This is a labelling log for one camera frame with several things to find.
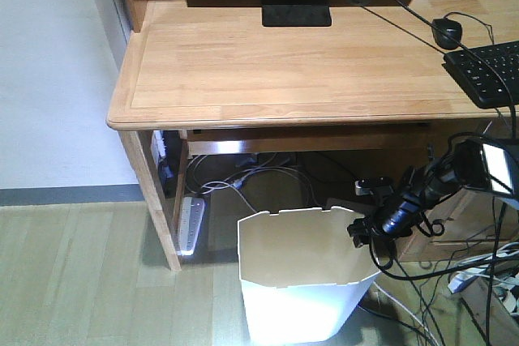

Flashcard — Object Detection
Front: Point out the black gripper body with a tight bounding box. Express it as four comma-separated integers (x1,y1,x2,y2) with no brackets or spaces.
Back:
374,167,436,237

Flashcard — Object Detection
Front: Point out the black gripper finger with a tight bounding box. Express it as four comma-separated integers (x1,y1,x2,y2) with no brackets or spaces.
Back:
347,218,374,236
352,234,370,248

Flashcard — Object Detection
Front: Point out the white plastic trash bin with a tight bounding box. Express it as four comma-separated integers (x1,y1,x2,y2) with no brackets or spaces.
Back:
237,206,380,345

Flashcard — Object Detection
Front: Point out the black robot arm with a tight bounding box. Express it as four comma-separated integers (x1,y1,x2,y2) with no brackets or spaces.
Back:
347,136,518,248

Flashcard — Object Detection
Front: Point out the wooden drawer cabinet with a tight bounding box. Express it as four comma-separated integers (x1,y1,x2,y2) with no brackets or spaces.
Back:
399,118,519,262

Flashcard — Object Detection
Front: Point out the white power strip at right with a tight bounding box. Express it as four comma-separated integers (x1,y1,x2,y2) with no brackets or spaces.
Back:
448,250,518,293

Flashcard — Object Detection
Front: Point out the black keyboard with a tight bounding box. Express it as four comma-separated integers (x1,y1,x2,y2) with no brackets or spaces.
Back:
443,41,518,109

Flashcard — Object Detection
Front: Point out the black computer mouse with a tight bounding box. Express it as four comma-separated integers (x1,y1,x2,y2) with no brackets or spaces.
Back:
431,18,463,50

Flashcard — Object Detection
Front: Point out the white power strip under desk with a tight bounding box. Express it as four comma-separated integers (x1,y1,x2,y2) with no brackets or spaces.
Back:
178,196,205,256

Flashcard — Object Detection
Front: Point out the light wooden desk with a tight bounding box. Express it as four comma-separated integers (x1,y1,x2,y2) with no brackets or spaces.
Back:
105,0,519,272

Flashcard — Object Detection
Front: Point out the black monitor stand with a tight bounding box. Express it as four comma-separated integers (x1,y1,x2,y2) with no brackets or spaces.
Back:
261,0,332,28

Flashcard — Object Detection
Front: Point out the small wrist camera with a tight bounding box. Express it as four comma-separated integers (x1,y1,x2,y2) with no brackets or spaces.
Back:
354,176,393,196

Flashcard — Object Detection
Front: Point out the long black cable over desk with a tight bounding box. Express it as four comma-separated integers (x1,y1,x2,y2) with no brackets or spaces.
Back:
345,0,519,346

